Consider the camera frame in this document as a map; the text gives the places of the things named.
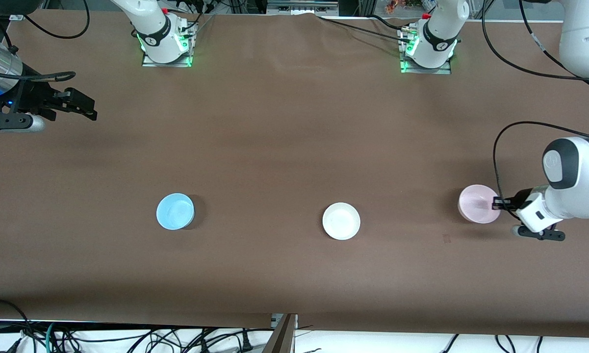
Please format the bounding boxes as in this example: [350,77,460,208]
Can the black cable on table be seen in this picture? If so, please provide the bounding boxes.
[316,14,412,40]
[358,14,408,34]

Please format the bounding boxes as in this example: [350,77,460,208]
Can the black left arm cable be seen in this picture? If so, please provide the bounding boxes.
[482,0,589,212]

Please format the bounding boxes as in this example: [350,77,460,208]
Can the colourful background objects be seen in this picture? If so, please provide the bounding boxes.
[385,0,435,14]

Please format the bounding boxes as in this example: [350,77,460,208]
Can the thick black floor cable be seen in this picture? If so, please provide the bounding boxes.
[0,298,32,353]

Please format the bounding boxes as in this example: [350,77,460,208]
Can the aluminium frame rail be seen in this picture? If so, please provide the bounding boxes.
[266,0,340,15]

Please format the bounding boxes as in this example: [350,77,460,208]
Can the pink bowl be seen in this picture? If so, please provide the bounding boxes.
[458,184,502,224]

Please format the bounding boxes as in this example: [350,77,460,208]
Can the aluminium frame post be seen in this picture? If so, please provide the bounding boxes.
[262,313,299,353]

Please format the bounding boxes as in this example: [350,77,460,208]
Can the brown table cover sheet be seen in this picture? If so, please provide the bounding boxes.
[0,9,589,339]

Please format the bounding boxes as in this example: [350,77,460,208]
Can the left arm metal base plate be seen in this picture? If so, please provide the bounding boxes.
[400,25,453,75]

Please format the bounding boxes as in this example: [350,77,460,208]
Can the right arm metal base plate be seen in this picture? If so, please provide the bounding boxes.
[141,20,195,68]

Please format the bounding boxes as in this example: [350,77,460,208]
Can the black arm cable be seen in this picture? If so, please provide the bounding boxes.
[482,0,589,212]
[0,0,90,82]

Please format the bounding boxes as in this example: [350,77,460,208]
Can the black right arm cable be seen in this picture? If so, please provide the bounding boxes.
[0,0,90,82]

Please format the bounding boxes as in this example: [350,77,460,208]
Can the black base cable bundle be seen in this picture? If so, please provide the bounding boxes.
[176,0,217,35]

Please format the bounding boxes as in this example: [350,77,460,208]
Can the black power plug cable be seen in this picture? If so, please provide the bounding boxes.
[235,329,254,352]

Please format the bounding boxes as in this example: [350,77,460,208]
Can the white bowl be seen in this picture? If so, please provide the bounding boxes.
[322,202,361,241]

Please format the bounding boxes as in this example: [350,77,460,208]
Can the blue bowl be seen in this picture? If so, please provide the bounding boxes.
[156,193,195,230]

